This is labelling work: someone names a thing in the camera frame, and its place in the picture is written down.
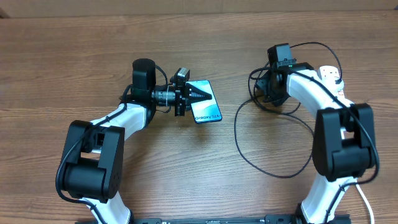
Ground Samsung Galaxy smartphone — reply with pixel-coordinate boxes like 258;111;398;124
186;80;222;124

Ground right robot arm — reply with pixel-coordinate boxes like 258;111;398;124
256;44;380;223

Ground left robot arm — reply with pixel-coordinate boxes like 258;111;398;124
55;58;221;223

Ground white charger adapter plug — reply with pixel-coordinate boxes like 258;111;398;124
332;78;345;92

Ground white power strip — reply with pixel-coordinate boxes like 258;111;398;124
317;65;353;106

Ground black USB charging cable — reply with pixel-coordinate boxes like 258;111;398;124
233;42;343;180

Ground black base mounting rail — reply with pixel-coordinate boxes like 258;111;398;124
74;213;352;224

